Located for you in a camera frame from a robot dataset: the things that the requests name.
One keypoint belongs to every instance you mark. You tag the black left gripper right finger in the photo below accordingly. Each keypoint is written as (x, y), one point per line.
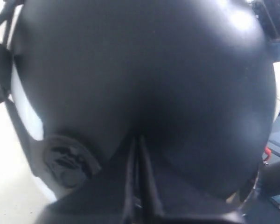
(151, 204)

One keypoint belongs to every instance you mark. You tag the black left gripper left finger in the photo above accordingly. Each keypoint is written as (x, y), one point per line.
(131, 201)

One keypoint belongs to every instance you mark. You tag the black helmet with visor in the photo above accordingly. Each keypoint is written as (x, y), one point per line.
(191, 79)

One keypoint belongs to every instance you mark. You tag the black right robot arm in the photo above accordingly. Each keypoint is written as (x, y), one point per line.
(270, 182)

